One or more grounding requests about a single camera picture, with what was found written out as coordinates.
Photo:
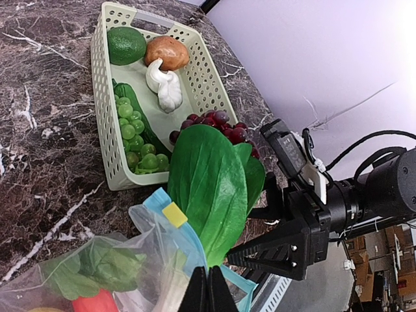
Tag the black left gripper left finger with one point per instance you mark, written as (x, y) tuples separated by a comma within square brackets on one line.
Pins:
[(195, 297)]

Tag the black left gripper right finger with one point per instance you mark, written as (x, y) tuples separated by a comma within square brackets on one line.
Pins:
[(219, 296)]

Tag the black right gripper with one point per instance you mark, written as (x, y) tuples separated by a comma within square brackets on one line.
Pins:
[(290, 248)]

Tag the clear zip top bag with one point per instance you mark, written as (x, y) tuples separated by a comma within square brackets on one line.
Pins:
[(164, 268)]

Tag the green toy leafy vegetable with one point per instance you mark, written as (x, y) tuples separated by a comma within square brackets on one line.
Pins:
[(216, 185)]

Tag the red toy chili pepper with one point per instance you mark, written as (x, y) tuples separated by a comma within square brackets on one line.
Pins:
[(97, 266)]

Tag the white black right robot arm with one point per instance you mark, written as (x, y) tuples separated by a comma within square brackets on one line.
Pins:
[(380, 195)]

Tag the dark red toy grapes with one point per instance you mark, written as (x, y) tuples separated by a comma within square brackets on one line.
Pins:
[(218, 119)]

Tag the green toy grapes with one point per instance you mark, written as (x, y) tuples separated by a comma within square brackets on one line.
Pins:
[(144, 152)]

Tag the white toy garlic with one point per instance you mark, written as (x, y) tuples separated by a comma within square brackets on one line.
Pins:
[(166, 85)]

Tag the brown toy mushroom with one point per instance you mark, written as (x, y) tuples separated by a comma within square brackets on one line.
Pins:
[(173, 53)]

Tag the pale green plastic basket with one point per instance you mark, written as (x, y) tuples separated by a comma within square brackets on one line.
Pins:
[(201, 87)]

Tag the dark green toy avocado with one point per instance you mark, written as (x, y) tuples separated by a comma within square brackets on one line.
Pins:
[(126, 45)]

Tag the white slotted cable duct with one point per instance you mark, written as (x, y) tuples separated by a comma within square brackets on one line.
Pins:
[(270, 294)]

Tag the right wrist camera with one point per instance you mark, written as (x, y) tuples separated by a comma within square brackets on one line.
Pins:
[(296, 159)]

